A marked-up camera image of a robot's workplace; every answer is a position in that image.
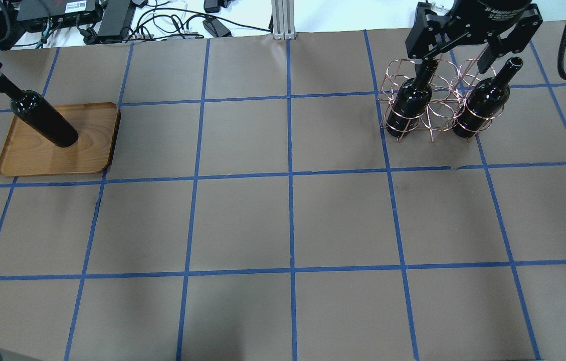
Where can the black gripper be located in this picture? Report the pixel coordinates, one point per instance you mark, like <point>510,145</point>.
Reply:
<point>489,12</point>

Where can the dark glass wine bottle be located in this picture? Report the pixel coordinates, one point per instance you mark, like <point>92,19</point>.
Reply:
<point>34,110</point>

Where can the dark wine bottle in basket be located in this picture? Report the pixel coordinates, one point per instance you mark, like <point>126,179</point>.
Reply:
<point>411,101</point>

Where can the wooden tray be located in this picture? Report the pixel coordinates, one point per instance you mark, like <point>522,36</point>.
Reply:
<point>83,144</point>

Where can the black electronics box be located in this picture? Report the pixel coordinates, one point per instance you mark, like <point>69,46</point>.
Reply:
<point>37,16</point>

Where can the black power adapter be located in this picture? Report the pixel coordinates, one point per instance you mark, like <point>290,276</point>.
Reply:
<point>117,17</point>

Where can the small black adapter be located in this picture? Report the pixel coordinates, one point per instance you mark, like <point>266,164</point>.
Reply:
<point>215,28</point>

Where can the copper wire bottle basket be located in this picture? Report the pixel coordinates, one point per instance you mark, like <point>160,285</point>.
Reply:
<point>450,85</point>

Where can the aluminium frame post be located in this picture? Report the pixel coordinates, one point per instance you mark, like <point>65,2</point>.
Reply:
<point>282,17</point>

